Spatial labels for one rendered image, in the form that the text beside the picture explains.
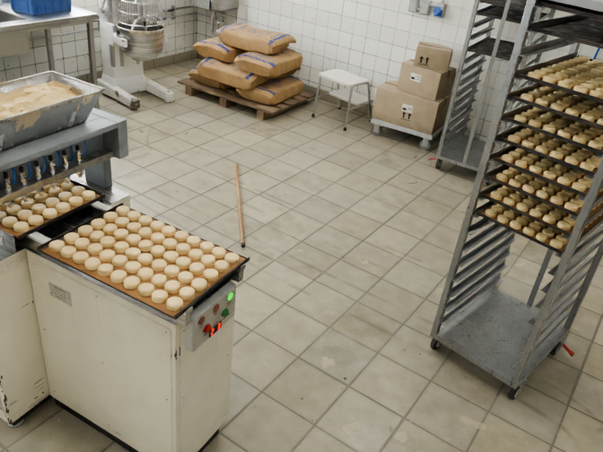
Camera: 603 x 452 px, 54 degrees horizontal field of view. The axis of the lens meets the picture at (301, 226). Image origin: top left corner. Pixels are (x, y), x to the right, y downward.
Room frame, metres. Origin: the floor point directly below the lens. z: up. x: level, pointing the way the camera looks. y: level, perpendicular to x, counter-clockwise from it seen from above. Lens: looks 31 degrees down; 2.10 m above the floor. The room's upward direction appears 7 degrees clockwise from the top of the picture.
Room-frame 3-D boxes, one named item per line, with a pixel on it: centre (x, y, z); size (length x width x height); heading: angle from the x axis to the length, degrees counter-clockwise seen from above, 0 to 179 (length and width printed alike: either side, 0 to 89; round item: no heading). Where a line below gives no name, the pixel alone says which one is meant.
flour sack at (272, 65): (5.77, 0.50, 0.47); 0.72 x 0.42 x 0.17; 154
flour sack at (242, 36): (5.91, 0.68, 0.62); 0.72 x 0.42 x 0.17; 65
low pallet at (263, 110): (5.92, 0.73, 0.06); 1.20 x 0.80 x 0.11; 61
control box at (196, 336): (1.54, 0.27, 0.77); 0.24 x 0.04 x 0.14; 154
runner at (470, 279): (2.56, -0.97, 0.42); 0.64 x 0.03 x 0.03; 139
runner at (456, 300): (2.56, -0.97, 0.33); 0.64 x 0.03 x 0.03; 139
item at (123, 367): (1.70, 0.59, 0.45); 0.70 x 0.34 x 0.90; 64
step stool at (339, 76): (5.63, -0.27, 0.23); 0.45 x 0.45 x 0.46; 51
